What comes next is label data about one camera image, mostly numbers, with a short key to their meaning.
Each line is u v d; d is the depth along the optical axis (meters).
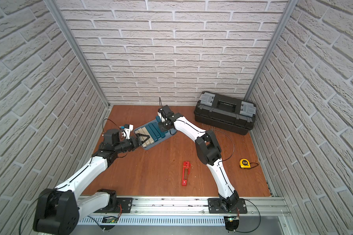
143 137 0.76
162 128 0.87
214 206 0.74
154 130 1.00
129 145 0.72
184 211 0.73
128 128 0.76
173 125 0.71
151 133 0.98
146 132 0.99
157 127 1.03
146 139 0.76
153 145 0.94
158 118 0.93
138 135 0.73
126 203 0.74
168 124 0.72
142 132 1.00
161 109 0.77
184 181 0.80
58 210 0.39
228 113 0.92
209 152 0.58
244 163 0.87
